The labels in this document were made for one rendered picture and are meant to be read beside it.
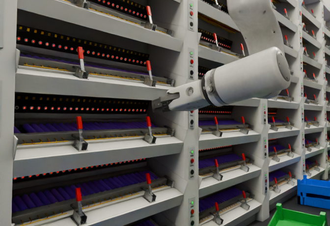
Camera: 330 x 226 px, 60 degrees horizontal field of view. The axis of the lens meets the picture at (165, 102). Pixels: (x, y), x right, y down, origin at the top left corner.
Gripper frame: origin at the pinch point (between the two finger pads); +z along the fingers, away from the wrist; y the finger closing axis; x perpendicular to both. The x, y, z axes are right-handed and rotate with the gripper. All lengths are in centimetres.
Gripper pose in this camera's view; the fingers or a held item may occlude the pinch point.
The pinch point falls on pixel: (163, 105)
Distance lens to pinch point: 74.5
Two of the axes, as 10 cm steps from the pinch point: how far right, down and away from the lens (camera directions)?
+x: -1.5, -9.7, 1.9
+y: 6.7, 0.4, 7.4
